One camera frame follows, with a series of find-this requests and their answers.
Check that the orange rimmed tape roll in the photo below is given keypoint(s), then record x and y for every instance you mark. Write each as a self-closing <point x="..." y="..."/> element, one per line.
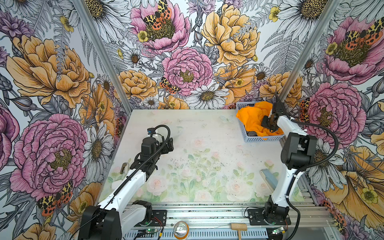
<point x="181" y="230"/>

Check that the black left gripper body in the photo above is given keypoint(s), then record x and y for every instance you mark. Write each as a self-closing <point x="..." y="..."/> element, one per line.
<point x="162" y="149"/>

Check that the grey blue rectangular block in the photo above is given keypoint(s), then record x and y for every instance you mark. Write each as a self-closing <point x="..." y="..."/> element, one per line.
<point x="269" y="179"/>

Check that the aluminium front rail frame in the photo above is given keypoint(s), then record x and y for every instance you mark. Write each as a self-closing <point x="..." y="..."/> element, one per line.
<point x="206" y="215"/>

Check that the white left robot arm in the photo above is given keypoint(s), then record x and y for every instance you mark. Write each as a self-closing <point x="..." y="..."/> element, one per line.
<point x="116" y="215"/>

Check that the aluminium frame corner post left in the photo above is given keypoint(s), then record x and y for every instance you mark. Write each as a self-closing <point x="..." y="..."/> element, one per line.
<point x="96" y="39"/>

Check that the aluminium frame corner post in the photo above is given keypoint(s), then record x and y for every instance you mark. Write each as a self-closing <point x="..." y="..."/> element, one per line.
<point x="313" y="38"/>
<point x="96" y="39"/>

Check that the small grey clip on table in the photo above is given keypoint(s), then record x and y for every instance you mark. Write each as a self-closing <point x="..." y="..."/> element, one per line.
<point x="124" y="169"/>

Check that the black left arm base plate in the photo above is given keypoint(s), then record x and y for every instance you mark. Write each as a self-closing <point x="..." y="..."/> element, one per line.
<point x="157" y="219"/>

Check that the light blue perforated laundry basket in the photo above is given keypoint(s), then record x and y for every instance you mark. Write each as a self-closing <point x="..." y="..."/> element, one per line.
<point x="252" y="136"/>

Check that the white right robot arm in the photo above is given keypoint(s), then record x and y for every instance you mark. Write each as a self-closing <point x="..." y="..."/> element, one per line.
<point x="297" y="154"/>

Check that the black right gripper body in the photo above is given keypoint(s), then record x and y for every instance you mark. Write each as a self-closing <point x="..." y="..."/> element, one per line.
<point x="267" y="122"/>

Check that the orange drawstring shorts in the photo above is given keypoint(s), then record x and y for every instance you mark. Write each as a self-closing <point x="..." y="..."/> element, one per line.
<point x="252" y="116"/>

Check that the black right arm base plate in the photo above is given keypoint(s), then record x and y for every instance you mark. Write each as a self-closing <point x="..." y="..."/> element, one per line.
<point x="256" y="218"/>

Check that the aluminium frame corner post right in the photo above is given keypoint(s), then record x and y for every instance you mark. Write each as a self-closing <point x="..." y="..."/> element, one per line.
<point x="313" y="38"/>

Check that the small wooden mallet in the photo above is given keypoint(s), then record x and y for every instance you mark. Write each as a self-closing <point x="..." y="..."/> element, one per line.
<point x="239" y="228"/>

